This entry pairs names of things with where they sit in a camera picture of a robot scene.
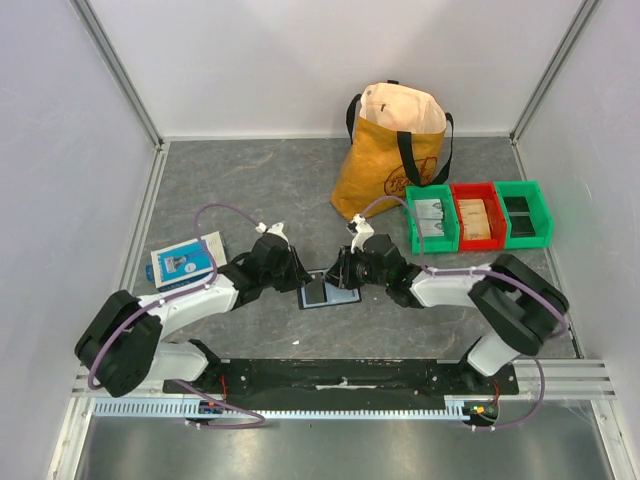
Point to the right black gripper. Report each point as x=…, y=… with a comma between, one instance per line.
x=343, y=270

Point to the silver cards stack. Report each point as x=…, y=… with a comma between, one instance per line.
x=430, y=214

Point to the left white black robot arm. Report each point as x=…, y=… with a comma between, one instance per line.
x=125, y=344

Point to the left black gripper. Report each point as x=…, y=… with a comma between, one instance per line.
x=299, y=275

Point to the black credit card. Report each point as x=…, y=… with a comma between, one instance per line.
x=315, y=293

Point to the blue white card box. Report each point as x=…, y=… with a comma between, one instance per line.
x=178, y=265

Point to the gold cards stack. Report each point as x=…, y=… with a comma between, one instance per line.
x=474, y=220

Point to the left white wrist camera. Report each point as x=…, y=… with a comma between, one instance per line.
x=275, y=229

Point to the green plastic bin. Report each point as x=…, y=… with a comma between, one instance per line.
x=539, y=212
x=449, y=242

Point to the left green plastic bin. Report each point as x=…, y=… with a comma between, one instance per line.
x=449, y=242

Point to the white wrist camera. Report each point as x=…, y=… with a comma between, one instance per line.
x=360, y=230
x=275, y=229

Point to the black cards stack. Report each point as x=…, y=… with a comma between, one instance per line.
x=518, y=213

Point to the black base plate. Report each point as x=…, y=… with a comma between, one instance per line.
x=244, y=378

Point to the yellow tote bag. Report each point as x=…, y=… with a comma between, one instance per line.
x=396, y=136

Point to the right green plastic bin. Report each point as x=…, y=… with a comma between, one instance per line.
x=539, y=212

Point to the red plastic bin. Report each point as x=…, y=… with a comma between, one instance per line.
x=486, y=192

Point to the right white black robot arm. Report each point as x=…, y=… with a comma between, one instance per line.
x=522, y=308

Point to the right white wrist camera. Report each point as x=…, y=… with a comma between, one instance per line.
x=360, y=230

